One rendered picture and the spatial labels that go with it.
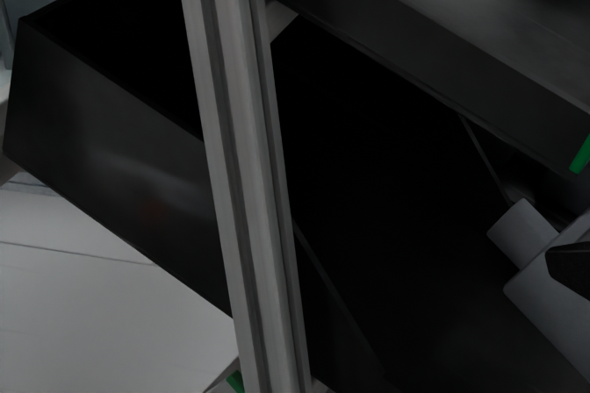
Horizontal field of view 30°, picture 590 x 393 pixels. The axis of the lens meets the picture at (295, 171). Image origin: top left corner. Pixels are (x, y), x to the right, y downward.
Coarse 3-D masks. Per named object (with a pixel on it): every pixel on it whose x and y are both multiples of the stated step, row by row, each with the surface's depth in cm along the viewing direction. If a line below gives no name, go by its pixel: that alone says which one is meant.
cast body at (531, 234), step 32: (512, 224) 43; (544, 224) 43; (576, 224) 42; (512, 256) 44; (544, 256) 40; (512, 288) 42; (544, 288) 41; (544, 320) 42; (576, 320) 41; (576, 352) 41
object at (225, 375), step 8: (224, 368) 52; (232, 368) 52; (240, 368) 52; (224, 376) 52; (232, 376) 47; (240, 376) 47; (216, 384) 51; (224, 384) 47; (232, 384) 47; (240, 384) 47; (208, 392) 48; (216, 392) 48; (224, 392) 48; (232, 392) 47; (240, 392) 47; (328, 392) 54
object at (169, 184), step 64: (64, 0) 44; (128, 0) 49; (64, 64) 43; (128, 64) 52; (320, 64) 52; (64, 128) 44; (128, 128) 42; (192, 128) 41; (320, 128) 54; (384, 128) 52; (448, 128) 50; (64, 192) 47; (128, 192) 44; (192, 192) 42; (320, 192) 51; (384, 192) 52; (448, 192) 52; (192, 256) 44; (320, 256) 48; (384, 256) 49; (448, 256) 50; (320, 320) 42; (384, 320) 46; (448, 320) 47; (512, 320) 48; (384, 384) 41; (448, 384) 45; (512, 384) 46; (576, 384) 47
